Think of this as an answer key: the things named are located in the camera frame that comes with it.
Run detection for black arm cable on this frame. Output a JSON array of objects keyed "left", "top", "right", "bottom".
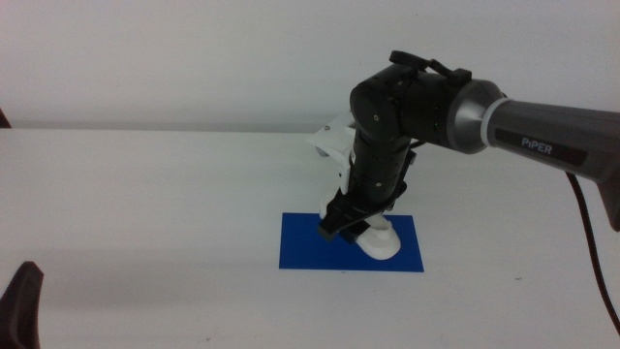
[{"left": 565, "top": 171, "right": 620, "bottom": 336}]

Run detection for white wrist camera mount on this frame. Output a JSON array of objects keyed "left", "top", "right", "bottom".
[{"left": 306, "top": 112, "right": 360, "bottom": 196}]

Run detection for blue rectangular mat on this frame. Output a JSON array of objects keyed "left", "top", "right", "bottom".
[{"left": 278, "top": 211, "right": 425, "bottom": 273}]

